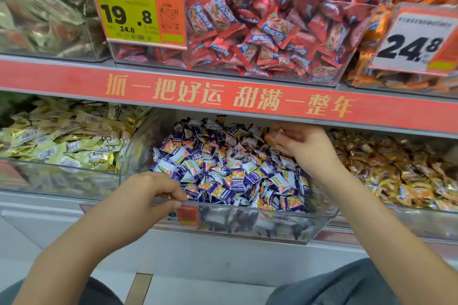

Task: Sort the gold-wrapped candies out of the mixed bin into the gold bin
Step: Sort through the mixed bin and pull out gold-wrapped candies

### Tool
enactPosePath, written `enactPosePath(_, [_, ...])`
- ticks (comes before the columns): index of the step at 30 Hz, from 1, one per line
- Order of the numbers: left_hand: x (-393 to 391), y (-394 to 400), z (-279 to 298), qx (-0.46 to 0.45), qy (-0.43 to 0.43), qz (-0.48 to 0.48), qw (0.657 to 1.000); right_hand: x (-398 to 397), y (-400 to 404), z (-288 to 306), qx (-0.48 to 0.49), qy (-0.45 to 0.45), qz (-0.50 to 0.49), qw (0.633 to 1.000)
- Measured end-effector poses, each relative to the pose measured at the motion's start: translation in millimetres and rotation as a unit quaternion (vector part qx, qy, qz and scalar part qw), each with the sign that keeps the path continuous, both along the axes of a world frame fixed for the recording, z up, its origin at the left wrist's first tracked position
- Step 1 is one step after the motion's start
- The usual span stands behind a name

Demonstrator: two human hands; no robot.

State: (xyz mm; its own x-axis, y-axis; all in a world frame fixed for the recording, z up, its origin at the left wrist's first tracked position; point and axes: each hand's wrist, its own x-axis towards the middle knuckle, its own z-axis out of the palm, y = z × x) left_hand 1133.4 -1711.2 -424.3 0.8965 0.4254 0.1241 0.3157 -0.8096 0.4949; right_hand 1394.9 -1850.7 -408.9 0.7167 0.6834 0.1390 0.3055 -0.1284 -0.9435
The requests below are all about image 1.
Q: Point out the person's left hand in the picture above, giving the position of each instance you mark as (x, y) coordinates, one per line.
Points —
(132, 204)

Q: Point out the person's right hand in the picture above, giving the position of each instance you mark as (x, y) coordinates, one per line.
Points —
(311, 151)

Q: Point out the person's right thumb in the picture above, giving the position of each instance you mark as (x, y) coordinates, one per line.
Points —
(288, 146)

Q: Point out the person's left thumb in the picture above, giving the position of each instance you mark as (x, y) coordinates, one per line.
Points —
(167, 207)

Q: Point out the orange candy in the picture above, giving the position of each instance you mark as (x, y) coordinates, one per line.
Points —
(273, 135)

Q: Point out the clear bin of purple candies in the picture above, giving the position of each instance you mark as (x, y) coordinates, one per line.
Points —
(229, 224)

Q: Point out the person's right forearm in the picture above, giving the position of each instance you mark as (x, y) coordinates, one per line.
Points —
(386, 244)

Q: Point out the person's left forearm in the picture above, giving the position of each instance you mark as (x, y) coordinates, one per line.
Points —
(68, 258)

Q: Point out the small orange price tag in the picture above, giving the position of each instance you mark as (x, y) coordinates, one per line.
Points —
(188, 215)

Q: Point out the pile of purple wrapped candies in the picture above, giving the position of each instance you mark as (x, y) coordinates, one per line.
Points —
(222, 169)

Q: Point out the white shelf base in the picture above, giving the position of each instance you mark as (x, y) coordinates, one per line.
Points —
(214, 256)

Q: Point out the clear bin of red candies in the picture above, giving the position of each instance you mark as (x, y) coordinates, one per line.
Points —
(250, 76)

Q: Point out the clear bin of orange candies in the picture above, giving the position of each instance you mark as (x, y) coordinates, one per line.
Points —
(357, 79)

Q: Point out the clear bin of yellow candies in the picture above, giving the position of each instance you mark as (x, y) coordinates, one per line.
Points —
(71, 183)

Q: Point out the pile of golden brown candies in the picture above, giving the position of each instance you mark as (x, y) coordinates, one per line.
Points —
(400, 169)

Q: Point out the pile of red wrapped candies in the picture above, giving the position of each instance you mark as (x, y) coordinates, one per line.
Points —
(272, 29)

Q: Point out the pile of yellow wrapped candies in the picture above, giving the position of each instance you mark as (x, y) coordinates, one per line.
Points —
(71, 136)

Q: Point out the pile of orange wrapped candies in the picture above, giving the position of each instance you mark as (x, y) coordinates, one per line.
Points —
(365, 47)

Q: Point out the grey trousers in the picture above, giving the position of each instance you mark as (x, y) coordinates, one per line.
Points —
(340, 287)

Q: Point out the clear bin of golden candies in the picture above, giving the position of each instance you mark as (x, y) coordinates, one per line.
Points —
(422, 224)

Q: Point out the red shelf edge strip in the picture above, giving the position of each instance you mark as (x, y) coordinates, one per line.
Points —
(71, 81)

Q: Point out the white and orange price tag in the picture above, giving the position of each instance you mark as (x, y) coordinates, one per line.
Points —
(411, 42)

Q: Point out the clear bin of green candies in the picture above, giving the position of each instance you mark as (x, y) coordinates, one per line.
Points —
(96, 29)

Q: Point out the orange and green price tag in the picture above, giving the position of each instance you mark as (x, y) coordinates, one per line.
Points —
(136, 11)

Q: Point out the pile of green silver candies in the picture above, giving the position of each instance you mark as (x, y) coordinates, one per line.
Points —
(39, 11)

